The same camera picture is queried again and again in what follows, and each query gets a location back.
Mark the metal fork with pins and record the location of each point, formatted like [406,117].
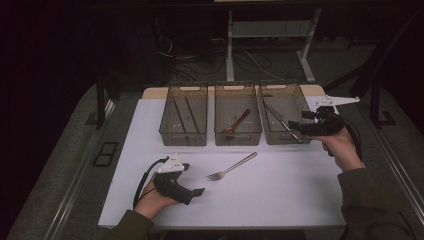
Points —
[233,166]

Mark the clear brown plastic bin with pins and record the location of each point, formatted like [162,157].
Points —
[237,115]
[184,115]
[287,113]

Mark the white metal table frame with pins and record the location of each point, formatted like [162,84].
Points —
[229,50]

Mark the black metal stand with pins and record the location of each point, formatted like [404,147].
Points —
[375,106]

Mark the black chopstick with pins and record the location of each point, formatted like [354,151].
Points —
[194,118]
[181,120]

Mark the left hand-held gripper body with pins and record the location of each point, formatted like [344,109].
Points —
[170,186]

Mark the white table mat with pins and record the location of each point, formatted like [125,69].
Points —
[266,200]

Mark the brown wooden spoon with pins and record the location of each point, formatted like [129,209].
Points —
[237,124]

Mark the wooden table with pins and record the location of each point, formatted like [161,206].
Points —
[153,92]

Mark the person's right hand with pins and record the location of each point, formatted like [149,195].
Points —
[343,150]

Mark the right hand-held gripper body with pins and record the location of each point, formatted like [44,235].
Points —
[325,125]

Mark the person's left hand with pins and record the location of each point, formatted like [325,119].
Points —
[151,203]

